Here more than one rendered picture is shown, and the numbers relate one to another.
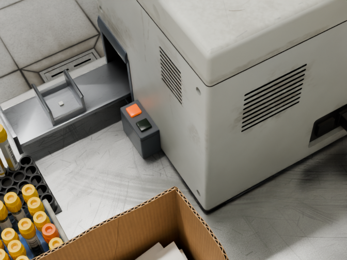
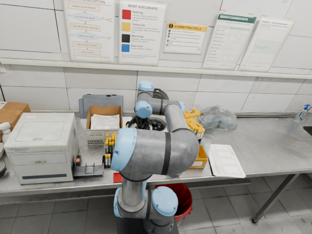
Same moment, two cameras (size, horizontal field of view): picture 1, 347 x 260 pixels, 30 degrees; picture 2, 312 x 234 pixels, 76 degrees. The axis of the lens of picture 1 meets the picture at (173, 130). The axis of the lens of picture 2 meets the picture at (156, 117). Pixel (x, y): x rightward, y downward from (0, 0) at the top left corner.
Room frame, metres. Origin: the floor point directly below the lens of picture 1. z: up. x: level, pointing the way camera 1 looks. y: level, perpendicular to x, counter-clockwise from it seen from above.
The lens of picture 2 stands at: (1.20, 0.64, 1.91)
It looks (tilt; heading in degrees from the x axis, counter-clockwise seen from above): 36 degrees down; 192
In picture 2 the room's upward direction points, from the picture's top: 9 degrees clockwise
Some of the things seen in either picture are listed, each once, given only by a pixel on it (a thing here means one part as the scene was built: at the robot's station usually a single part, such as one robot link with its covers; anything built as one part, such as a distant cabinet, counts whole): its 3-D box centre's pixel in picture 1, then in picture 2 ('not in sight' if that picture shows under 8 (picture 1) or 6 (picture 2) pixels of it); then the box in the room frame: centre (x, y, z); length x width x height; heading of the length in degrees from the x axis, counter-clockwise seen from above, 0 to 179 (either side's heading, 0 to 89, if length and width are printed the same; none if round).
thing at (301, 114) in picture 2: not in sight; (302, 113); (-0.83, 1.67, 0.97); 0.08 x 0.07 x 0.20; 121
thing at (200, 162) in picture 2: not in sight; (194, 156); (0.18, 0.73, 0.93); 0.13 x 0.13 x 0.10; 25
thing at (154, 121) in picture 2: not in sight; (154, 126); (0.04, 0.38, 0.97); 0.15 x 0.15 x 0.07
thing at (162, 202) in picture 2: not in sight; (161, 204); (0.72, 0.62, 1.11); 0.13 x 0.12 x 0.14; 107
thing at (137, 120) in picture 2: not in sight; (142, 118); (0.38, 0.39, 1.27); 0.09 x 0.08 x 0.12; 35
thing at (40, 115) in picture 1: (75, 94); (86, 169); (0.56, 0.13, 0.92); 0.21 x 0.07 x 0.05; 118
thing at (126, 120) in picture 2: not in sight; (130, 128); (0.10, 0.22, 0.92); 0.24 x 0.12 x 0.10; 28
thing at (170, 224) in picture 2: not in sight; (159, 216); (0.71, 0.62, 0.99); 0.15 x 0.15 x 0.10
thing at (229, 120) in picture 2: not in sight; (228, 117); (-0.41, 0.95, 0.94); 0.20 x 0.17 x 0.14; 99
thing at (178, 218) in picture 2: not in sight; (166, 209); (0.20, 0.65, 0.22); 0.38 x 0.37 x 0.44; 118
